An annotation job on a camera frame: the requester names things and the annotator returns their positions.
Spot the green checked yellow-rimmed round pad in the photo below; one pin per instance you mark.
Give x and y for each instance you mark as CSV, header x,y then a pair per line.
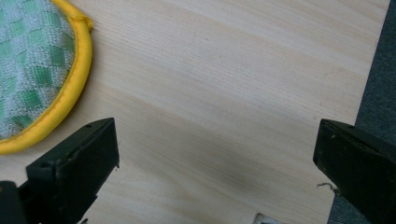
x,y
34,71

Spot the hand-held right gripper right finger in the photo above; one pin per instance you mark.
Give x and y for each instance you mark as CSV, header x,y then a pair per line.
x,y
358,161

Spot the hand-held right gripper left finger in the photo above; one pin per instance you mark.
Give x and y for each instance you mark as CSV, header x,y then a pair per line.
x,y
77,165

